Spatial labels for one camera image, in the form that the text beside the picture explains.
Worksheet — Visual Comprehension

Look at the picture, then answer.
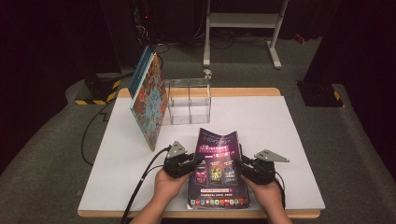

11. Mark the clear acrylic book rack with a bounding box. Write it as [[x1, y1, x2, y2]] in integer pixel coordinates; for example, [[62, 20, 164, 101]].
[[162, 77, 213, 126]]

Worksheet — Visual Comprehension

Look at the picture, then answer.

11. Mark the black yellow striped stand base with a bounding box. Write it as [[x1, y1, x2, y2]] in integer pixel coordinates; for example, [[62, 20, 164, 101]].
[[296, 79, 346, 108], [74, 72, 122, 106]]

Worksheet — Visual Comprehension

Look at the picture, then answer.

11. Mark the purple magazine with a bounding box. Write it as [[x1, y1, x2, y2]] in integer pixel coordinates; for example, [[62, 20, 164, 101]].
[[186, 127, 250, 210]]

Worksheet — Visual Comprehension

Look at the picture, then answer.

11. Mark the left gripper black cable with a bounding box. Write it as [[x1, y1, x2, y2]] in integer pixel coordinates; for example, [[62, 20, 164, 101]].
[[120, 145, 173, 224]]

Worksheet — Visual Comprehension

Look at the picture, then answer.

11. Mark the white metal stand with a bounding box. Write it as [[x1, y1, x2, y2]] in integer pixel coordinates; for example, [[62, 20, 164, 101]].
[[203, 0, 290, 70]]

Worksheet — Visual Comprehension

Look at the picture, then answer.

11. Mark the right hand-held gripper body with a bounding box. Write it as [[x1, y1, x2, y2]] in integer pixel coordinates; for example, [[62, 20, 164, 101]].
[[241, 148, 290, 186]]

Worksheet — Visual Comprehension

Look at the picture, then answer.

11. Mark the sky blue picture book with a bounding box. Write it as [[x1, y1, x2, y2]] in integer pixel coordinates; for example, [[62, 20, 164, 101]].
[[130, 52, 169, 152]]

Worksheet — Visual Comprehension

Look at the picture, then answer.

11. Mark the dark blue picture book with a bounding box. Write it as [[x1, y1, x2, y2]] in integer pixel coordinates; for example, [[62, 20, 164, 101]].
[[128, 45, 155, 98]]

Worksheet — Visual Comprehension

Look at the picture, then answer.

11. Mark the person's right hand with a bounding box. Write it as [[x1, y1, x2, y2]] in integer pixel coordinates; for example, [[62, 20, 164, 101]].
[[242, 175, 286, 217]]

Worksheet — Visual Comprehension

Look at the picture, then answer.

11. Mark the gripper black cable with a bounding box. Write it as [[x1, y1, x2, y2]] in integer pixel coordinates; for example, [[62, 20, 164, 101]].
[[120, 145, 173, 224], [273, 170, 288, 210]]

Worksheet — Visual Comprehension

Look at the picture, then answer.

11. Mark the wooden table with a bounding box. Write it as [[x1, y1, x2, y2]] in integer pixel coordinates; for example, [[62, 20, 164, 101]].
[[77, 87, 321, 219]]

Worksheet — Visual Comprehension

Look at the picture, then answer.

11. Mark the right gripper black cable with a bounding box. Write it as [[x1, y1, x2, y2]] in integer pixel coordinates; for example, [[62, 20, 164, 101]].
[[273, 170, 288, 210]]

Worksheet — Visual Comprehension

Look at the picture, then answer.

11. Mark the person's left hand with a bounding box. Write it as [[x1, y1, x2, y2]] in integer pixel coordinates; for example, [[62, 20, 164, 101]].
[[153, 168, 192, 208]]

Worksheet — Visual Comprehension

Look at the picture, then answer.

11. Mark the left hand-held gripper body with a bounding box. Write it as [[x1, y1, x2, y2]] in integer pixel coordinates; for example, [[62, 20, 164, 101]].
[[163, 140, 201, 179]]

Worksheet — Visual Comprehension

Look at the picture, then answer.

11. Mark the black floor cable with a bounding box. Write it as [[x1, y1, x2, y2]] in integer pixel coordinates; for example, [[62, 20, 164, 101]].
[[80, 98, 117, 166]]

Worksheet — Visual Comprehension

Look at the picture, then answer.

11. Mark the tangled cable bundle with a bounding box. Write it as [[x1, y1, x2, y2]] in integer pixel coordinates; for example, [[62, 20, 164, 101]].
[[134, 4, 176, 55]]

